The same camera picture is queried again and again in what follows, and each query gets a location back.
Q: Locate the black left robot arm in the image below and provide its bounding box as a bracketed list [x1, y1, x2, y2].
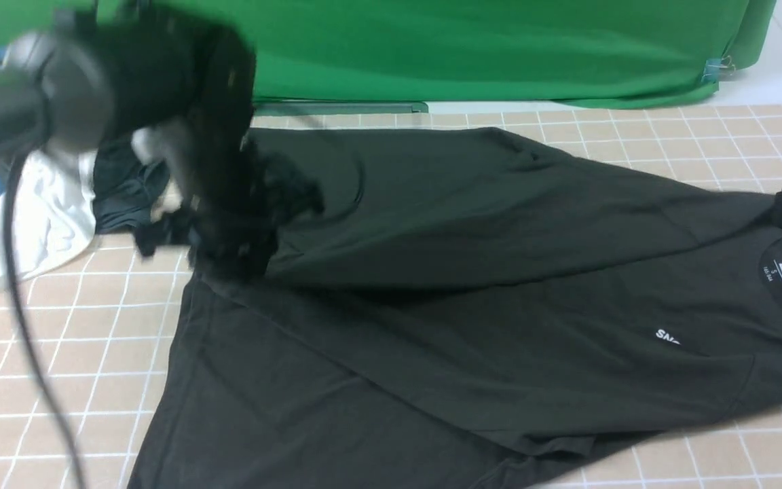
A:
[0, 1, 324, 276]

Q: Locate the dark gray long-sleeve shirt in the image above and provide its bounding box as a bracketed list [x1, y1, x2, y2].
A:
[128, 128, 782, 488]

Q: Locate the dark teal crumpled shirt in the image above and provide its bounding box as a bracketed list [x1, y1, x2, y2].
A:
[0, 132, 174, 238]

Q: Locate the green backdrop cloth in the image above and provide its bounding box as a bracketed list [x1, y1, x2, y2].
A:
[0, 0, 777, 116]

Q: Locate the metal binder clip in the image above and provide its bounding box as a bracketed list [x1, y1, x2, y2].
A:
[699, 56, 737, 84]

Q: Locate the white crumpled shirt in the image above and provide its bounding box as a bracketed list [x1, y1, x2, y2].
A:
[0, 151, 96, 291]

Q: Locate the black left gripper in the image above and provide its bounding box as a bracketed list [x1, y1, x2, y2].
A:
[89, 3, 324, 278]

